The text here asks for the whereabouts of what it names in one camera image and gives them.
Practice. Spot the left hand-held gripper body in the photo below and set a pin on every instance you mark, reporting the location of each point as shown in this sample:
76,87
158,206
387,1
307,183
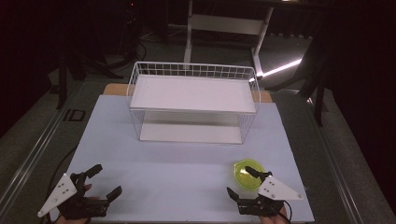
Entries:
59,193

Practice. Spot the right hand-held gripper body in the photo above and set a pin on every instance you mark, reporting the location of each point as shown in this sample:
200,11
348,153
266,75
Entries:
277,190

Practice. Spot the green bowl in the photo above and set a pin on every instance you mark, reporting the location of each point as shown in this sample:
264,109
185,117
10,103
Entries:
243,181

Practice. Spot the person's left hand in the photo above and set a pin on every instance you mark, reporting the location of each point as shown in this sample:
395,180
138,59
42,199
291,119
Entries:
88,188

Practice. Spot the person's right hand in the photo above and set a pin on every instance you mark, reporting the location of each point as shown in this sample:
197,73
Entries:
279,217

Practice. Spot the black floor socket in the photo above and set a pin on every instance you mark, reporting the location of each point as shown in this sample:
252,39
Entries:
74,115

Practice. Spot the pale blue table mat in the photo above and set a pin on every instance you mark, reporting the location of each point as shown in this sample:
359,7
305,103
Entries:
171,168

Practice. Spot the black stand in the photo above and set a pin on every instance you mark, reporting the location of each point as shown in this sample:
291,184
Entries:
62,81
317,102

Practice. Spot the white light strip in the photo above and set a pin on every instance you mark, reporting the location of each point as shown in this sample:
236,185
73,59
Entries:
280,68

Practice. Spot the metal floor rail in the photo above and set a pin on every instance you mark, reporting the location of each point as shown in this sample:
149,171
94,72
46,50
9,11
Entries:
34,155
336,168

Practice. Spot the white desk frame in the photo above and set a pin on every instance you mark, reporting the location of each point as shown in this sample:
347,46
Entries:
227,24

